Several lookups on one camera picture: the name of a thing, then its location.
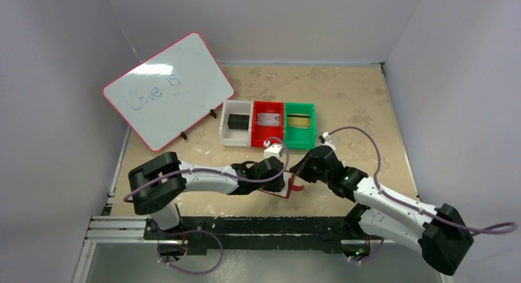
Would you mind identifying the red leather card holder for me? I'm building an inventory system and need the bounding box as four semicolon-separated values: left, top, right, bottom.
259;171;304;199

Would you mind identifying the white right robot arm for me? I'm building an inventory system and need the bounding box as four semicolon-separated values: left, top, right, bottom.
290;145;474;276

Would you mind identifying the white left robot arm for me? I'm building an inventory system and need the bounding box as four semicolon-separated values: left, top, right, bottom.
123;152;291;231

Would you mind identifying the gold card in bin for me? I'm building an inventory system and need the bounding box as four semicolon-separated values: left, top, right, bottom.
286;114;310;129

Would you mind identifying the silver card in bin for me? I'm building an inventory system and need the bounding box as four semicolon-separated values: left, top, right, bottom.
256;113;281;126

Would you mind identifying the black card in bin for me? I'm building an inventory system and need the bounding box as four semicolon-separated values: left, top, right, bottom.
227;114;250;130

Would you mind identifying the red plastic bin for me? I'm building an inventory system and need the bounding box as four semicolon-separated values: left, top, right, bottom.
251;101;284;147

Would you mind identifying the white plastic bin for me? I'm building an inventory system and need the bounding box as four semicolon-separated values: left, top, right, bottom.
219;100;253;147

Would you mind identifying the green plastic bin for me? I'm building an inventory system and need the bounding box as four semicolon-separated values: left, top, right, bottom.
283;102;317;150

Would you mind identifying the pink framed whiteboard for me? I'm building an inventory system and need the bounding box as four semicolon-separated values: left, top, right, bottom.
102;32;235;152

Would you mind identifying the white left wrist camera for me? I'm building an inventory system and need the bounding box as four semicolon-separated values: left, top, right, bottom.
263;140;283;160

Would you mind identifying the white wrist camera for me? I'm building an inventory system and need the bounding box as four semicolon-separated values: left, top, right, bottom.
319;132;336;151
263;140;283;160

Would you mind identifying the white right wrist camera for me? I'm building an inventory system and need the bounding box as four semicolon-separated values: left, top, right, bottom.
319;132;336;151

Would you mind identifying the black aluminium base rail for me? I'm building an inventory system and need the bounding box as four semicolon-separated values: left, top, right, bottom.
83;214;444;258

